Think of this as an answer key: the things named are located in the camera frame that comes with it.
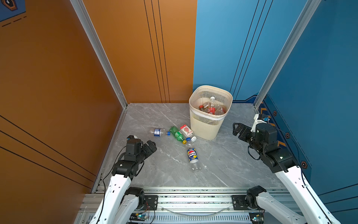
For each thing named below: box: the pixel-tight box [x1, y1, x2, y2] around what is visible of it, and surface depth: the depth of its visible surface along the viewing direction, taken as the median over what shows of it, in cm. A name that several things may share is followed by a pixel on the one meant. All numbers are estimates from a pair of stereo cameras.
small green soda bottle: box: [169, 126, 187, 145], surface depth 97 cm
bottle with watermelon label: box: [179, 124, 198, 143], surface depth 99 cm
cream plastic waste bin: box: [188, 84, 233, 140], surface depth 92 cm
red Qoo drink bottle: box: [207, 96, 216, 116], surface depth 91 cm
